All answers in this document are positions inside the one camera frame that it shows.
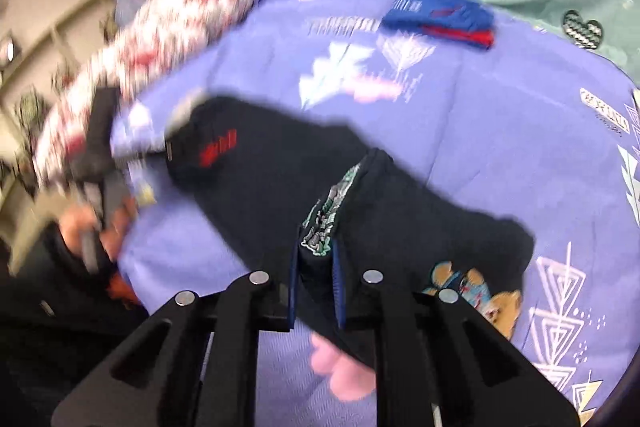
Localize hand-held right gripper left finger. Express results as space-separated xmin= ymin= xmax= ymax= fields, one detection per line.
xmin=50 ymin=237 xmax=302 ymax=427

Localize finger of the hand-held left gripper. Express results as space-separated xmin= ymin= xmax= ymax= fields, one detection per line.
xmin=114 ymin=138 xmax=174 ymax=168

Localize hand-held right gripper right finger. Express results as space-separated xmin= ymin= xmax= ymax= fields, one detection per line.
xmin=330 ymin=239 xmax=591 ymax=427

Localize dark navy pants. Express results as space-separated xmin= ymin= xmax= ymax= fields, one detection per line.
xmin=162 ymin=94 xmax=536 ymax=368

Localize folded blue and red pants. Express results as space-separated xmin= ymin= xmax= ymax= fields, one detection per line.
xmin=381 ymin=0 xmax=497 ymax=52

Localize person's left hand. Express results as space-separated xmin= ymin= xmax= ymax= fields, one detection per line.
xmin=61 ymin=201 xmax=139 ymax=260

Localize floral bolster pillow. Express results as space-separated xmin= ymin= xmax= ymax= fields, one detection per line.
xmin=32 ymin=0 xmax=258 ymax=188

